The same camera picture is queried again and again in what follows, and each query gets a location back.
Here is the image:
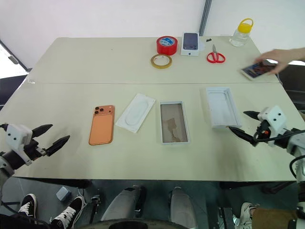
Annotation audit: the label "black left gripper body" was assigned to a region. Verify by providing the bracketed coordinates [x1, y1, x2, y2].
[23, 139, 49, 161]

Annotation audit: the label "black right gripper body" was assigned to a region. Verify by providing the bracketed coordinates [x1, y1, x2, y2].
[253, 120, 271, 144]

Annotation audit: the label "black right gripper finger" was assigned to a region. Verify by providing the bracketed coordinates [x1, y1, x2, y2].
[243, 110, 260, 121]
[228, 126, 258, 146]

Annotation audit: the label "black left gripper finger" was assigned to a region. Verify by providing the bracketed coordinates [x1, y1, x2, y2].
[31, 124, 53, 138]
[45, 135, 71, 157]

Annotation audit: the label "white phone box lid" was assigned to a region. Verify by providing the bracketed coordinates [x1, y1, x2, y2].
[205, 86, 243, 130]

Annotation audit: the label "smartphone with lit screen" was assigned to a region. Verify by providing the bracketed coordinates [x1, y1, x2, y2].
[240, 60, 279, 81]

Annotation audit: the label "orange smartphone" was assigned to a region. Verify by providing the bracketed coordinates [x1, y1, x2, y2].
[88, 104, 116, 146]

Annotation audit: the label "white moulded insert tray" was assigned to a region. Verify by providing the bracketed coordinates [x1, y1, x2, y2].
[115, 93, 156, 134]

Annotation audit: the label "small grey-blue block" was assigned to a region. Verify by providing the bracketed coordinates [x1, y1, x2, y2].
[56, 186, 72, 203]

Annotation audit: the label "white phone box base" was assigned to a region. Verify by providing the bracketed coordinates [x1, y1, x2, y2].
[157, 100, 191, 146]

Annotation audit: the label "white boxed phone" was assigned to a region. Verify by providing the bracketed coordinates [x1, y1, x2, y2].
[180, 31, 201, 57]

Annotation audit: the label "person's bare hand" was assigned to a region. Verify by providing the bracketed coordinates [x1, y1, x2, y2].
[258, 49, 291, 76]

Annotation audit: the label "black sneaker with white laces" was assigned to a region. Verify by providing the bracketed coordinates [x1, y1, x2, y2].
[18, 193, 38, 219]
[50, 196, 85, 229]

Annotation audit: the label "white shoe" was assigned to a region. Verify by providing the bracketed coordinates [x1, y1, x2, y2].
[239, 202, 259, 229]

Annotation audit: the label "clear jar with yellow lid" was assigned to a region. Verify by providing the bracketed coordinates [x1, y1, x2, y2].
[229, 18, 254, 48]

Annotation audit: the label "brown trouser leg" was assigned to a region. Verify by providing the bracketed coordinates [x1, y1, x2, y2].
[252, 207, 298, 229]

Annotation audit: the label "grey rounded robot leg shell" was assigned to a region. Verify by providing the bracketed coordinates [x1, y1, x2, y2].
[101, 185, 146, 222]
[168, 187, 198, 229]

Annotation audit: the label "yellow tape roll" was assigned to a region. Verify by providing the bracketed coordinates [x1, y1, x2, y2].
[150, 53, 173, 69]

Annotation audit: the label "red tape roll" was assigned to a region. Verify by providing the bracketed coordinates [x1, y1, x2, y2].
[156, 35, 178, 56]

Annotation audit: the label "grey metal pole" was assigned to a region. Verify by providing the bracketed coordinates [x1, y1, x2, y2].
[198, 0, 213, 36]

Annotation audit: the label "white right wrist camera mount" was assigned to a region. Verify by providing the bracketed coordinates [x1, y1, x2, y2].
[257, 105, 288, 147]

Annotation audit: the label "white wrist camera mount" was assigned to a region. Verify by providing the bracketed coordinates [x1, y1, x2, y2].
[4, 124, 33, 167]
[257, 105, 288, 147]

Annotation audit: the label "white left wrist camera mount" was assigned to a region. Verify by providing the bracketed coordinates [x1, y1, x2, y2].
[4, 124, 33, 167]

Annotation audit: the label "red handled scissors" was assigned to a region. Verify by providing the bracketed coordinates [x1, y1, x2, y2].
[206, 44, 226, 64]

